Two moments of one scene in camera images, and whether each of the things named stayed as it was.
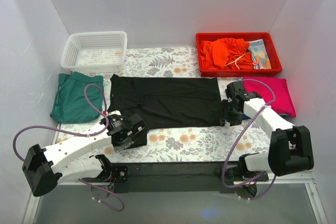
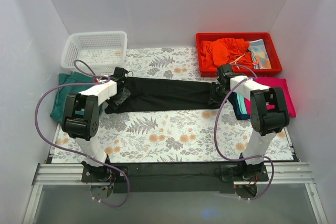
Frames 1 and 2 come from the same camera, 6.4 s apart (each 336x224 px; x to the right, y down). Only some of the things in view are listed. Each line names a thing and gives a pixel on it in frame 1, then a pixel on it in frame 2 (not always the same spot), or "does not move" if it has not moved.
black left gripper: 137,131 → 122,96
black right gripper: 230,111 → 217,96
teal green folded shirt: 71,105 does not move
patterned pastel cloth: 260,56 does not move
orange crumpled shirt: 224,53 does not move
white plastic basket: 95,52 does not move
